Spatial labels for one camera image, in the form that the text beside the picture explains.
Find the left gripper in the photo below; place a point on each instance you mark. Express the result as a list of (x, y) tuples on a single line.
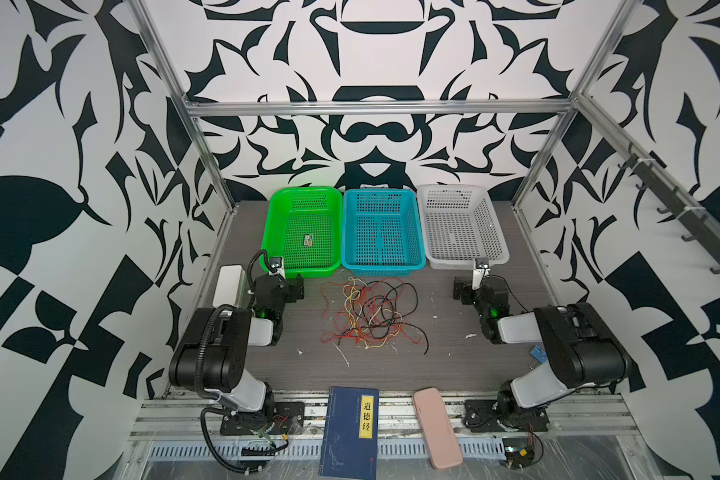
[(293, 291)]

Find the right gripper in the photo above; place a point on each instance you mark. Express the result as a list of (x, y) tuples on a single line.
[(467, 291)]

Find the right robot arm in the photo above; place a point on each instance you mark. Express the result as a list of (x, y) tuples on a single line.
[(580, 352)]

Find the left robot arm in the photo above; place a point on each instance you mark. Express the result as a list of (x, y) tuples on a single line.
[(210, 359)]

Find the white box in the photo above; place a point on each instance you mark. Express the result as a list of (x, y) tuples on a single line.
[(231, 287)]

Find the green plastic basket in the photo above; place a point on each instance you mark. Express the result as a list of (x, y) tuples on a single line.
[(294, 213)]

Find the white plastic basket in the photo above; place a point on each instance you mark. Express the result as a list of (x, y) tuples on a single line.
[(460, 225)]

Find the teal plastic basket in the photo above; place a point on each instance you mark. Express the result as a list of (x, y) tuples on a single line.
[(382, 233)]

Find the small circuit board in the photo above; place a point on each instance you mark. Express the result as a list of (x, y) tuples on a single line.
[(524, 455)]

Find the pink case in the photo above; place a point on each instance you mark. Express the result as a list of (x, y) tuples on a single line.
[(437, 431)]

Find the blue book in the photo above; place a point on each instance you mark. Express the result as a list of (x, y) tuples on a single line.
[(350, 440)]

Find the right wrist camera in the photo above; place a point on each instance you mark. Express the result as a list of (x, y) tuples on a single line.
[(481, 270)]

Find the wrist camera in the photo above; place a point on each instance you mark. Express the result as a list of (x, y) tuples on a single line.
[(275, 266), (481, 270)]

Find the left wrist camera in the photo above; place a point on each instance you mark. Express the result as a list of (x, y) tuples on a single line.
[(275, 266)]

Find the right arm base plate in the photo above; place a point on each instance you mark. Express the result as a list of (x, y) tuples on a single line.
[(493, 416)]

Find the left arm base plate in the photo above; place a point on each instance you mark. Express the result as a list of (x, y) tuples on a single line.
[(274, 418)]

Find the wall hook rail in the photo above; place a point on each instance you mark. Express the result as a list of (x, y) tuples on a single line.
[(677, 203)]

